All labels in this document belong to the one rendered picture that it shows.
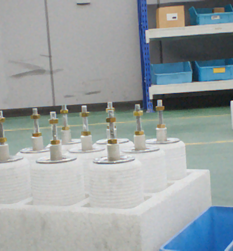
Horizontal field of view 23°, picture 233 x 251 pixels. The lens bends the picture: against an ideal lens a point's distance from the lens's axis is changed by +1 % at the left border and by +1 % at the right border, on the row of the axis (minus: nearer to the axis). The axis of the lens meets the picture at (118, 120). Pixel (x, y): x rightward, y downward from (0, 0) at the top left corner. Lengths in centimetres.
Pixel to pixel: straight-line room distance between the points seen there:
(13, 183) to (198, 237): 36
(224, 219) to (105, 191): 32
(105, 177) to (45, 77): 531
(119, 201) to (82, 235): 8
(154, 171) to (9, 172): 27
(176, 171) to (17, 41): 519
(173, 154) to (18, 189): 32
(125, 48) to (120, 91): 46
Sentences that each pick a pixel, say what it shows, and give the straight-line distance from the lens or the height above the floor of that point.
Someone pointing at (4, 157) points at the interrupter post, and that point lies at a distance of 111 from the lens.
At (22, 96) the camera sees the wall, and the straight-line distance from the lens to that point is 628.
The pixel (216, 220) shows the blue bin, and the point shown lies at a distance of 120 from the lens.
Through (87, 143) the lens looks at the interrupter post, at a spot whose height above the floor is 27.
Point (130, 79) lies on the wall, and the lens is 622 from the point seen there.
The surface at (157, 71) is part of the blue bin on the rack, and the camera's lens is 600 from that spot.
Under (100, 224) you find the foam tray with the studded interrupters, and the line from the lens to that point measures 95.
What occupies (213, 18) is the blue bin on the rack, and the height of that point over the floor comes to 85.
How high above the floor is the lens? 40
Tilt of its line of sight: 5 degrees down
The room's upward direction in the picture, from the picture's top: 4 degrees counter-clockwise
